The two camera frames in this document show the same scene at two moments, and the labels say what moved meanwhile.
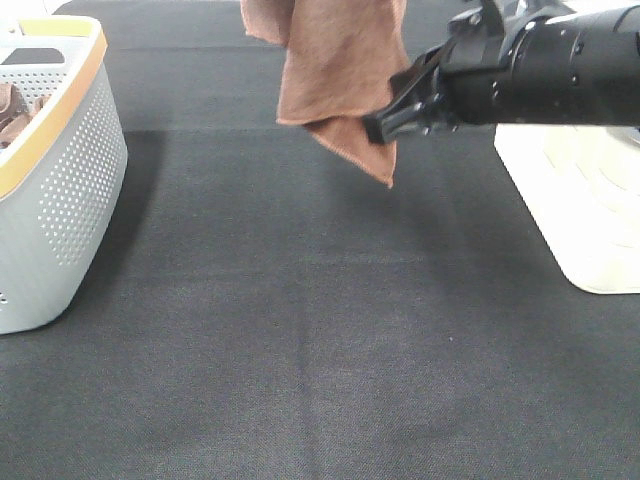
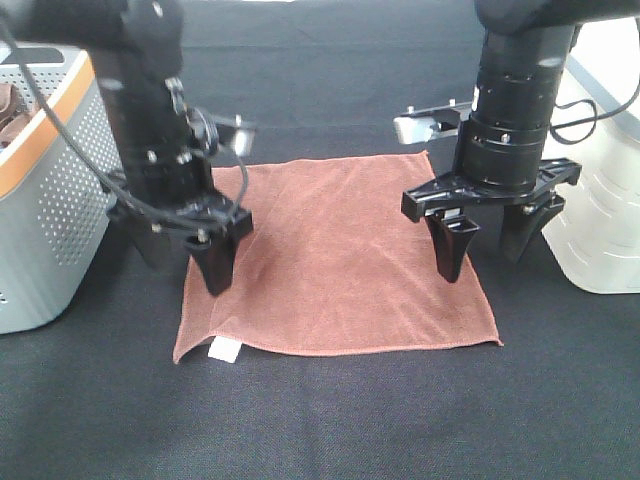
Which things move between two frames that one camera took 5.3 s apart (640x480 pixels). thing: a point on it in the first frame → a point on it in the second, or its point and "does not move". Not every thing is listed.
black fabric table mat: x=267 y=309 does not move
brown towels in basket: x=12 y=120 does not move
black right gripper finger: x=381 y=128 → x=451 y=233
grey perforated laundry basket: x=63 y=162 does not move
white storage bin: x=582 y=183 does not move
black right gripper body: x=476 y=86 → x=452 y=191
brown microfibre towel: x=341 y=59 → x=330 y=266
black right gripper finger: x=414 y=84 → x=520 y=222
